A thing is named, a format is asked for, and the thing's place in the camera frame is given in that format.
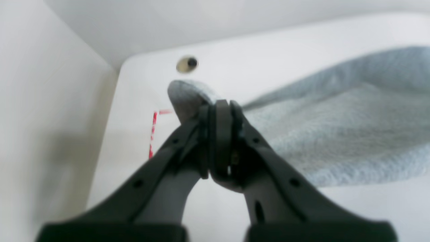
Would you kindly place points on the red tape rectangle marking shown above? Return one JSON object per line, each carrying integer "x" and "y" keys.
{"x": 156, "y": 114}

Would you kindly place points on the grey Hugging Face T-shirt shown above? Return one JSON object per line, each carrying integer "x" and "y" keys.
{"x": 364, "y": 121}

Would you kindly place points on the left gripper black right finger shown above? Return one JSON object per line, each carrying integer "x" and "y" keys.
{"x": 282, "y": 205}

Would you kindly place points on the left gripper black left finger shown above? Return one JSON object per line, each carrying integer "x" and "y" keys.
{"x": 149, "y": 206}

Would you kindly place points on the right table cable grommet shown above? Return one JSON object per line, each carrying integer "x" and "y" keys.
{"x": 187, "y": 64}

